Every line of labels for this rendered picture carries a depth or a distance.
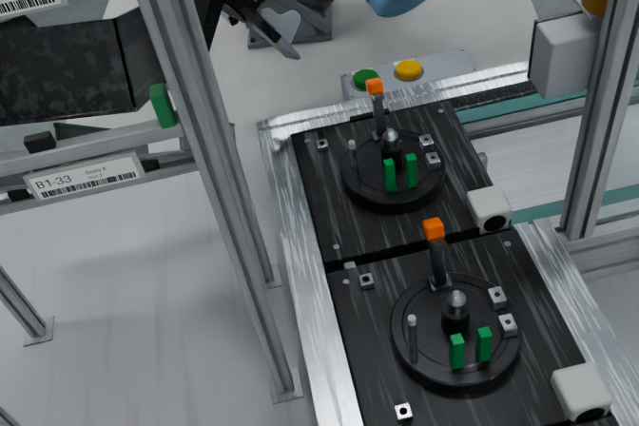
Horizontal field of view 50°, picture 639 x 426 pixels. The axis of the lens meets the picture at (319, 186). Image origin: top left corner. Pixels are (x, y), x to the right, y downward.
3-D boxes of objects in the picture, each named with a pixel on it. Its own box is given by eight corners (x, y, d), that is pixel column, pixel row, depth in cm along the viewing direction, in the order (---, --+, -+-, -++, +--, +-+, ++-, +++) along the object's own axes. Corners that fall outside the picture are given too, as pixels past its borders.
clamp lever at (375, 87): (373, 131, 95) (364, 79, 91) (387, 128, 95) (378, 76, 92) (378, 141, 91) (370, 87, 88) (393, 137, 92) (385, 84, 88)
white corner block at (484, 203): (464, 211, 89) (465, 190, 86) (497, 203, 89) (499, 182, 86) (476, 238, 86) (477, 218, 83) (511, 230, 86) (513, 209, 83)
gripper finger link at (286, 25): (324, 33, 101) (278, -10, 98) (300, 65, 101) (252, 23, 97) (318, 34, 104) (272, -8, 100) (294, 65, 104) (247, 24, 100)
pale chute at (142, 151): (146, 164, 97) (144, 132, 97) (238, 155, 96) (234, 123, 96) (57, 166, 69) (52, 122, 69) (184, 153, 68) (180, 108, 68)
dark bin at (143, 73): (96, 58, 81) (81, -6, 79) (204, 46, 80) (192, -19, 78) (-19, 128, 55) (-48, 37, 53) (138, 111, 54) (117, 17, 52)
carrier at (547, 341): (328, 282, 84) (315, 217, 75) (515, 238, 85) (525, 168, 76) (377, 477, 68) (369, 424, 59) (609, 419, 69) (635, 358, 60)
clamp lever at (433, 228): (429, 278, 77) (420, 220, 74) (445, 274, 77) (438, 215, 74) (437, 295, 74) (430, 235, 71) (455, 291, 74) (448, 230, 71)
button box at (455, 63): (343, 102, 115) (339, 72, 110) (463, 75, 116) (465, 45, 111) (352, 128, 110) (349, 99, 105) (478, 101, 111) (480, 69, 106)
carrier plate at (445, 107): (293, 145, 102) (291, 134, 100) (449, 109, 103) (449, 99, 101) (325, 272, 85) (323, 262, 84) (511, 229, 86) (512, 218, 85)
